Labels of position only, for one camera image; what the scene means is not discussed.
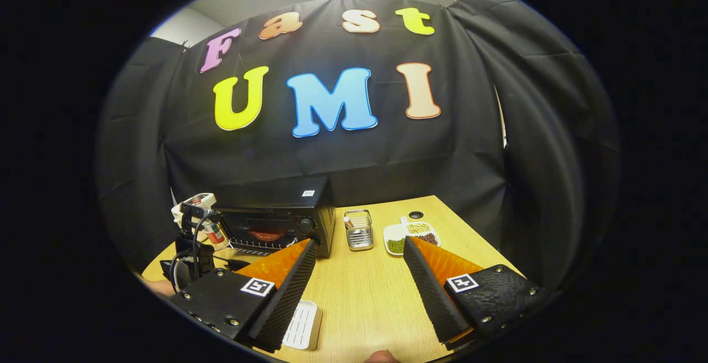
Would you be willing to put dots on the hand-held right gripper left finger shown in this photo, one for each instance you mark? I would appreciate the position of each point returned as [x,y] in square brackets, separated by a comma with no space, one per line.
[287,302]

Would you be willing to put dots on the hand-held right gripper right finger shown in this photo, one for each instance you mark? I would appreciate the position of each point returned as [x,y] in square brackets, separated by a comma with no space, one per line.
[431,296]

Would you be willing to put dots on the red meat slice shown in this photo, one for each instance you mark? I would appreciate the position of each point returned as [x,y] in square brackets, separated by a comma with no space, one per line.
[267,235]

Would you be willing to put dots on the black electric oven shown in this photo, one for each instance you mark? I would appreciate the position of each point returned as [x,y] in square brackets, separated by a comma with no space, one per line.
[276,197]

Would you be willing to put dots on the white ribbed tray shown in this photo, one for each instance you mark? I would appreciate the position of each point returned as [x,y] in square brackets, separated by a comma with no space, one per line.
[301,327]

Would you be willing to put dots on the clear bottle with red label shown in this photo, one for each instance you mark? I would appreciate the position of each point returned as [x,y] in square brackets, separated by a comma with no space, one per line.
[214,236]

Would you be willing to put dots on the white toaster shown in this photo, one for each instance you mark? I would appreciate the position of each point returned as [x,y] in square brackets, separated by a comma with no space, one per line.
[202,200]

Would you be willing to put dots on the white divided dish of beans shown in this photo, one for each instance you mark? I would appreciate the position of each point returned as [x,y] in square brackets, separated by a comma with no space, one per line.
[409,237]

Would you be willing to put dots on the black backdrop cloth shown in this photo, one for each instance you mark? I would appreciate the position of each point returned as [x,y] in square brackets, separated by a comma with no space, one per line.
[343,158]

